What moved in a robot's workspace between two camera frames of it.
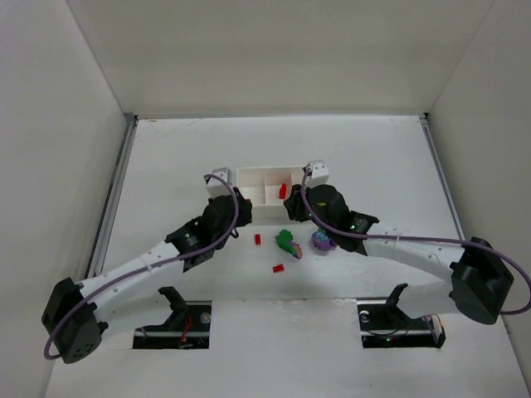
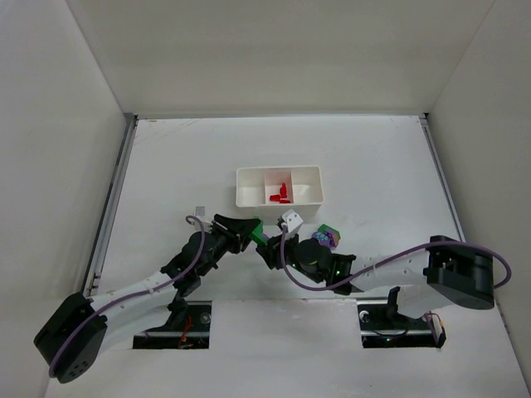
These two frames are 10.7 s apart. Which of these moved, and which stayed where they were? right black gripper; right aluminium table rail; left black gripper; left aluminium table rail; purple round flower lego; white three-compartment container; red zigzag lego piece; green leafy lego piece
Moved: left black gripper; green leafy lego piece; right black gripper
Stayed: purple round flower lego; right aluminium table rail; red zigzag lego piece; left aluminium table rail; white three-compartment container
